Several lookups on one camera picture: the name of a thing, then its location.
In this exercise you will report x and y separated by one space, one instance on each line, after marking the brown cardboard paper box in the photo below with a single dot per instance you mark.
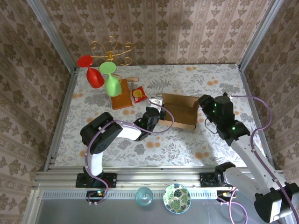
182 112

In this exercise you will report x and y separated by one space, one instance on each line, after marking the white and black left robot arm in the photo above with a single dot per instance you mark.
130 131

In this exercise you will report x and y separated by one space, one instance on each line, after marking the red snack packet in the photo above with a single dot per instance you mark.
139 94

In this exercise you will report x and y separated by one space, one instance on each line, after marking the floral pattern tablecloth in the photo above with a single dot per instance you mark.
175 151

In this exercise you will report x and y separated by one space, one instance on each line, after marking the wooden T-shaped peg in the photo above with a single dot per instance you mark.
132 79

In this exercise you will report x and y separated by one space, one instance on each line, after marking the green plastic wine glass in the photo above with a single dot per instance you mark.
113 86

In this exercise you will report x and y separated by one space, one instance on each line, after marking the small black controller board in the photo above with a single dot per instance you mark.
93 193
222 194

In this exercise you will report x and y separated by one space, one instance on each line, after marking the red plastic wine glass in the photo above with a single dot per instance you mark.
94 78

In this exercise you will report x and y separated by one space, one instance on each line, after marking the clear blue glass cup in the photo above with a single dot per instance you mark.
144 196

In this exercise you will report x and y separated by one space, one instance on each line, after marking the perforated metal strip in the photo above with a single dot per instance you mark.
121 194

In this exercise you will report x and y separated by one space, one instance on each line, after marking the green leaf pattern bowl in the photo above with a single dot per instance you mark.
176 198

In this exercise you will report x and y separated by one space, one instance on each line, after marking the grey metal shelf plate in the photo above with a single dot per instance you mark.
93 214

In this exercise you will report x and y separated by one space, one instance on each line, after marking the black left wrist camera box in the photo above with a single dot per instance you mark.
156 102

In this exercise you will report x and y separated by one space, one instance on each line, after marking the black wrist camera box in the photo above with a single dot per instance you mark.
156 102
223 106

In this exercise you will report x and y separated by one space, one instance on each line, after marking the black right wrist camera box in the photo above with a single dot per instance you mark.
223 106

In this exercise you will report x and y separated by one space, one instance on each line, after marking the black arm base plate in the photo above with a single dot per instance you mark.
205 180
112 179

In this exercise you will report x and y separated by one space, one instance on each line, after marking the wide aluminium frame rail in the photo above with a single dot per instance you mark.
158 179

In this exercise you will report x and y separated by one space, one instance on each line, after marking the aluminium frame post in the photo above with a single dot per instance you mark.
259 35
53 37

